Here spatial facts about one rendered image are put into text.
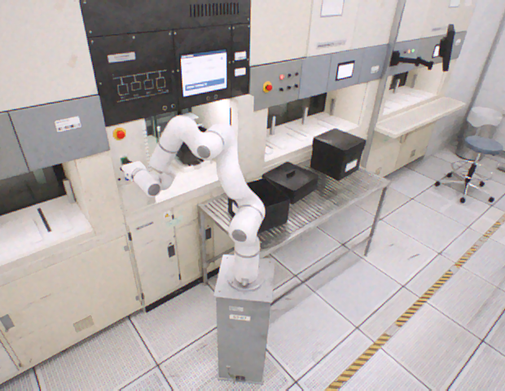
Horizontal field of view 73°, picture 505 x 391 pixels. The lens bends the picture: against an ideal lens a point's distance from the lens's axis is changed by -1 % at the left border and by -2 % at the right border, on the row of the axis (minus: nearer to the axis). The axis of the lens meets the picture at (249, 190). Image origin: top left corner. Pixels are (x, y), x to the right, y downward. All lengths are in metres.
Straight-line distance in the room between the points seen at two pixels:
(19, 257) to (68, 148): 0.60
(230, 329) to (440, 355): 1.46
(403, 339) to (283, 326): 0.81
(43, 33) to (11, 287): 1.21
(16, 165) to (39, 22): 0.59
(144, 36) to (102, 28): 0.19
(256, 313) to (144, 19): 1.46
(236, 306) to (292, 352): 0.80
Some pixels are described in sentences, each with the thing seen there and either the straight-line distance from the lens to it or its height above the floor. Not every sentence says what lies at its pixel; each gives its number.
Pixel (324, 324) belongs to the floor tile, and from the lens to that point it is 2.62.
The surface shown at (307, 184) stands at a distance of 2.34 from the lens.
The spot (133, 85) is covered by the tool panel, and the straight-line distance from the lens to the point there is 1.80.
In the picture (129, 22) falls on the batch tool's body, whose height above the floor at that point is 1.85.
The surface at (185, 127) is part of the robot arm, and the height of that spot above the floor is 1.54.
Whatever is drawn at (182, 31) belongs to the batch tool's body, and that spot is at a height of 1.79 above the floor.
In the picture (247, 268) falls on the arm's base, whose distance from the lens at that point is 1.67.
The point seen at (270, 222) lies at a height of 0.81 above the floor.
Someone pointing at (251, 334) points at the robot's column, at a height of 0.48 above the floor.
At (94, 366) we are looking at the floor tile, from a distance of 2.54.
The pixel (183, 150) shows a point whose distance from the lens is 2.31.
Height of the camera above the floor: 2.08
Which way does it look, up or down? 34 degrees down
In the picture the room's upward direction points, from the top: 2 degrees clockwise
